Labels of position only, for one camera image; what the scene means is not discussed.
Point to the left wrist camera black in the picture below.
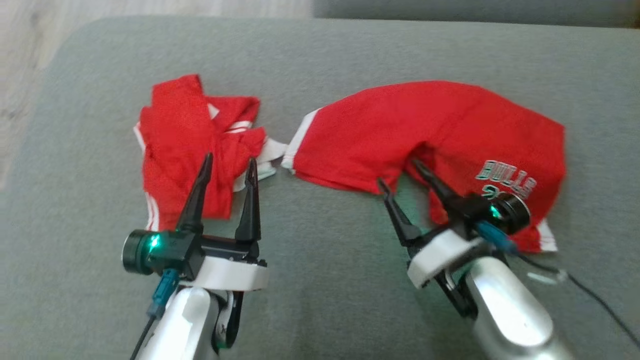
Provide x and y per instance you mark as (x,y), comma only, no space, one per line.
(142,252)

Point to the red white basketball jersey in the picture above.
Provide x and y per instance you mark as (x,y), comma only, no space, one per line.
(175,135)

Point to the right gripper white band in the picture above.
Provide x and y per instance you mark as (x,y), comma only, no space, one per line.
(440,252)

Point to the grey fabric ottoman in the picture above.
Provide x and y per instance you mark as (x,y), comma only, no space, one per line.
(325,300)

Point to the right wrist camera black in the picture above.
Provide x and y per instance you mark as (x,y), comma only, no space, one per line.
(512,212)

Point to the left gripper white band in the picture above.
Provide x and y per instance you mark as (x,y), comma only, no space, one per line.
(230,272)

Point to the red basketball shorts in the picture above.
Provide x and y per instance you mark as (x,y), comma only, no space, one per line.
(400,125)

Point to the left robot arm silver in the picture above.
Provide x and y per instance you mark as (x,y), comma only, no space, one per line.
(185,325)

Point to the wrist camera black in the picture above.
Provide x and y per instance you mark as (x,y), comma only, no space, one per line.
(142,252)
(512,212)

